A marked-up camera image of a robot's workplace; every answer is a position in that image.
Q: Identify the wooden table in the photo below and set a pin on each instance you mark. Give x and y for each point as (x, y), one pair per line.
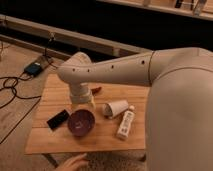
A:
(102, 137)

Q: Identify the white plastic bottle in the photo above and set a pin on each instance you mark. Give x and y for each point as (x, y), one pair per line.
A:
(125, 125)

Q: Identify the black power adapter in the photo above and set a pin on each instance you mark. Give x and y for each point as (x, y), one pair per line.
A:
(33, 69)

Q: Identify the long wooden beam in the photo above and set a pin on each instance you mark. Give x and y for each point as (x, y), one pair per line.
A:
(79, 40)

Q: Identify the black rectangular phone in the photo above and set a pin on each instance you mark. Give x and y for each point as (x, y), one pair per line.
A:
(58, 119)

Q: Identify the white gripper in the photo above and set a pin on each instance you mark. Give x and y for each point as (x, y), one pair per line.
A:
(81, 96)

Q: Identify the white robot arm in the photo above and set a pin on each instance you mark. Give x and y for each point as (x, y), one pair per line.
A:
(179, 109)

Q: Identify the red pepper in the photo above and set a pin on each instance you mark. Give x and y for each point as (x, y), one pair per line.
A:
(96, 90)

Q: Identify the white paper cup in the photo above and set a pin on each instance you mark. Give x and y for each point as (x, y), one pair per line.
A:
(114, 108)

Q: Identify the person's hand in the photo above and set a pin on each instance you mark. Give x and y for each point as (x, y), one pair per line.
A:
(73, 163)

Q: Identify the purple bowl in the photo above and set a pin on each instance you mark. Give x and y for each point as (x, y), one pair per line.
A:
(81, 122)

